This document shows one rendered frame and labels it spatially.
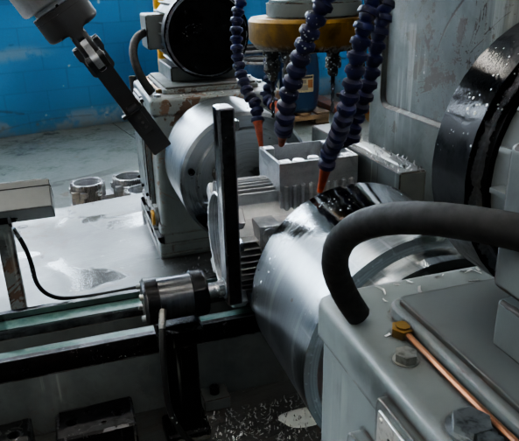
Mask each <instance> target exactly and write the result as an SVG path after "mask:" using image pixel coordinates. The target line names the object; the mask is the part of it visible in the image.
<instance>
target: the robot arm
mask: <svg viewBox="0 0 519 441"><path fill-rule="evenodd" d="M10 2H11V3H12V4H13V6H14V7H15V8H16V10H17V11H18V13H19V14H20V15H21V16H22V18H24V19H28V18H31V17H33V16H34V17H35V18H36V20H35V21H34V22H33V23H34V24H35V25H36V26H37V27H38V29H39V30H40V32H41V33H42V34H43V36H44V37H45V39H46V40H47V41H48V42H49V44H51V45H56V44H58V43H59V42H61V41H63V40H64V39H66V38H67V37H69V38H70V39H71V40H72V41H73V43H74V44H75V46H76V47H75V48H74V49H73V50H72V51H73V53H74V56H75V57H76V58H77V59H78V60H79V62H81V63H83V64H84V65H85V66H86V68H87V69H88V71H89V72H90V73H91V74H92V75H93V76H94V77H95V78H99V80H100V81H101V82H102V84H103V85H104V87H105V88H106V89H107V90H108V91H109V93H110V94H111V95H112V97H113V98H114V99H115V101H116V102H117V103H118V105H119V106H120V107H121V109H122V110H123V113H124V115H122V119H123V120H124V121H125V120H126V119H128V121H129V122H130V124H131V125H132V126H133V128H134V129H135V130H136V132H137V133H138V135H139V136H140V137H141V138H142V139H143V140H144V142H145V143H146V145H147V146H148V147H149V149H150V150H151V152H152V153H153V154H154V155H157V154H158V153H159V152H160V151H162V150H163V149H165V148H166V147H167V146H169V145H170V144H171V143H170V141H169V140H168V138H167V137H166V136H165V134H164V132H163V131H162V130H161V129H160V128H159V127H158V125H157V123H156V122H155V121H154V119H153V118H152V116H151V115H150V113H149V112H148V111H147V109H146V108H145V106H144V105H143V102H144V100H143V98H142V97H141V98H140V99H137V98H136V97H135V95H134V94H132V93H131V91H130V89H129V88H128V87H127V85H126V84H125V83H124V81H123V79H122V78H121V77H120V75H119V74H118V72H117V71H116V70H115V69H114V65H115V62H114V61H113V60H112V59H111V57H110V56H109V54H108V53H107V51H106V50H105V49H104V44H103V43H102V41H101V39H100V38H99V37H98V36H97V35H96V34H95V35H93V36H92V37H91V36H89V35H88V33H87V32H86V30H85V29H84V28H83V26H84V25H86V24H87V23H89V22H90V21H91V20H92V19H93V18H94V17H95V16H96V10H95V8H94V6H93V5H92V4H91V3H90V2H89V0H10Z"/></svg>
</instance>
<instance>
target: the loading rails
mask: <svg viewBox="0 0 519 441"><path fill-rule="evenodd" d="M139 295H140V290H137V289H134V290H125V291H119V292H114V293H109V294H103V295H98V296H92V297H83V298H77V299H72V300H67V301H62V302H57V303H51V304H42V305H36V306H31V307H25V308H20V309H15V310H9V311H0V424H6V423H9V422H14V421H17V420H22V419H26V418H30V419H31V420H32V427H33V431H34V435H35V436H38V435H42V434H46V433H50V432H55V431H56V426H55V416H56V415H57V414H58V413H59V412H61V411H63V410H70V409H74V408H79V407H84V406H89V405H92V404H96V403H103V402H106V401H111V400H115V399H119V398H124V397H127V396H130V397H131V399H132V403H133V408H134V412H135V414H136V413H140V412H144V411H148V410H155V409H159V408H163V407H165V401H164V396H163V389H162V380H161V370H160V357H159V351H158V348H157V345H156V341H155V339H154V336H153V332H152V325H147V324H146V323H145V321H144V322H142V318H141V317H142V316H143V315H144V313H143V310H141V311H139V310H138V305H141V304H142V302H141V301H140V300H139ZM210 302H211V308H210V312H209V313H208V314H207V315H205V316H199V318H200V321H201V323H202V325H203V327H204V339H205V341H204V342H203V343H202V344H199V345H197V350H198V362H199V373H200V395H201V403H202V406H203V409H204V411H205V412H208V411H212V410H219V409H223V408H227V407H230V405H231V401H230V395H229V393H230V392H234V391H238V390H242V389H249V388H253V387H257V386H261V385H265V384H269V383H273V382H280V381H284V380H289V377H288V375H287V374H286V373H285V371H284V369H283V368H282V366H281V364H280V363H279V361H278V359H277V357H276V355H275V354H274V353H273V351H272V350H271V348H270V346H269V344H268V343H267V341H266V339H265V338H264V336H263V335H262V333H261V331H260V329H259V327H258V324H257V322H256V317H255V313H254V312H253V311H252V309H251V307H250V305H249V303H248V304H246V306H242V307H236V308H232V306H230V305H228V304H227V302H226V300H225V299H224V297H213V298H210Z"/></svg>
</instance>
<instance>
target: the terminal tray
mask: <svg viewBox="0 0 519 441"><path fill-rule="evenodd" d="M324 141H326V140H318V141H310V142H302V143H286V144H285V145H284V147H280V146H279V145H278V144H277V145H269V146H260V147H259V172H260V175H265V177H266V176H267V178H269V179H270V180H271V183H272V182H273V185H274V186H275V187H276V190H277V202H278V205H279V207H280V209H284V210H285V211H289V209H290V207H292V208H293V209H294V210H296V209H297V208H298V207H300V206H301V205H302V204H304V203H305V202H306V201H307V200H310V199H311V198H313V197H315V196H317V195H318V194H319V192H318V184H319V170H320V168H319V167H318V162H319V159H320V158H321V157H320V155H319V153H320V151H321V149H322V145H323V143H324ZM265 147H271V148H269V149H267V148H265ZM345 153H350V154H349V155H346V154H345ZM282 160H288V161H287V162H283V161H282ZM335 163H336V166H335V169H334V170H333V171H331V172H330V174H329V177H328V180H327V182H326V185H325V188H324V190H323V192H325V191H327V190H330V189H333V188H334V187H338V186H343V185H348V184H353V183H357V178H358V155H357V154H355V153H354V152H352V151H350V150H349V149H347V148H345V149H343V148H342V149H341V150H340V153H339V155H338V157H337V159H336V160H335Z"/></svg>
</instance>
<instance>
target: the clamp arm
mask: <svg viewBox="0 0 519 441"><path fill-rule="evenodd" d="M213 122H214V153H215V169H216V185H217V200H218V216H219V232H220V248H221V280H217V282H218V283H219V287H220V289H226V292H225V291H221V293H220V295H221V296H222V297H219V298H225V300H226V302H227V304H228V305H239V304H241V303H242V269H241V252H243V251H244V243H243V241H242V240H241V238H240V228H239V207H238V186H237V165H236V144H235V131H236V130H240V126H239V120H237V119H236V118H235V109H234V108H233V107H232V106H230V105H229V104H227V103H222V104H214V105H213ZM222 281H223V282H224V283H220V282H222ZM224 286H225V287H224ZM225 294H226V295H225ZM223 295H225V296H223Z"/></svg>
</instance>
